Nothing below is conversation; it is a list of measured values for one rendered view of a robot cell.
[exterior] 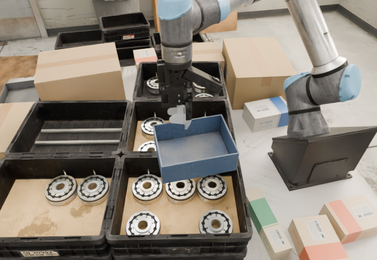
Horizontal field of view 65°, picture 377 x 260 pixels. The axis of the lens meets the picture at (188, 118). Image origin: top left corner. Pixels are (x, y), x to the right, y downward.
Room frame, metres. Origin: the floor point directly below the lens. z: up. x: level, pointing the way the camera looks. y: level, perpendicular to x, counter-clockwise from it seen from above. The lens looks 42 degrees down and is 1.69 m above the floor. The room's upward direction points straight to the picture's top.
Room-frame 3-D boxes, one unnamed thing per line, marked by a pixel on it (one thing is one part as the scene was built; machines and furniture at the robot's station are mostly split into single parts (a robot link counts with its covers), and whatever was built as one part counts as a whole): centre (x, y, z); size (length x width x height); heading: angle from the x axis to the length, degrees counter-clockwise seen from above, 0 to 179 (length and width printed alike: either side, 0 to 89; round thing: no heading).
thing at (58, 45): (2.39, 0.95, 0.31); 0.40 x 0.30 x 0.34; 102
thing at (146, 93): (1.12, 0.04, 0.87); 0.40 x 0.30 x 0.11; 91
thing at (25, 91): (1.23, 0.88, 0.73); 0.27 x 0.20 x 0.05; 14
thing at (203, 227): (0.45, -0.08, 0.86); 0.10 x 0.10 x 0.01
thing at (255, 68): (1.38, -0.36, 0.80); 0.40 x 0.30 x 0.20; 4
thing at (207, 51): (1.48, -0.03, 0.78); 0.30 x 0.22 x 0.16; 96
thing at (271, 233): (0.53, -0.27, 0.73); 0.24 x 0.06 x 0.06; 16
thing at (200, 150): (0.55, -0.01, 1.10); 0.20 x 0.15 x 0.07; 103
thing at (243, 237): (0.52, 0.03, 0.92); 0.40 x 0.30 x 0.02; 91
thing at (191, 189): (0.59, 0.03, 0.86); 0.10 x 0.10 x 0.01
